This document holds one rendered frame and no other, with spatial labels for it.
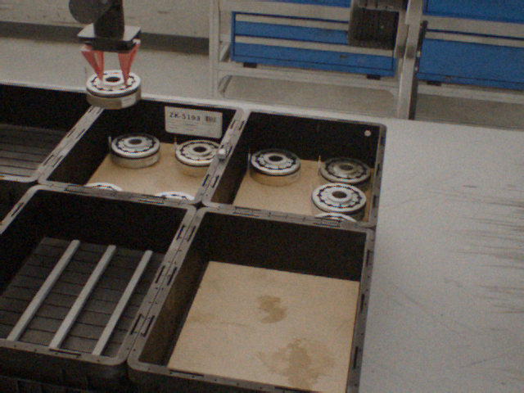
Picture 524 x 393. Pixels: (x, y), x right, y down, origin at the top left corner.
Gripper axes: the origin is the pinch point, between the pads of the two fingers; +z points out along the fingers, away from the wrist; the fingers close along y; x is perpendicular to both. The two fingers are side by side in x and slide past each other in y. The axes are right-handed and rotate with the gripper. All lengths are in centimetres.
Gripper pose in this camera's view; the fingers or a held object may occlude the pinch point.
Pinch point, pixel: (113, 76)
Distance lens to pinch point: 154.2
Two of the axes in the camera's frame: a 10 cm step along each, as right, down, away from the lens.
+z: -0.1, 8.3, 5.5
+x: 2.1, -5.4, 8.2
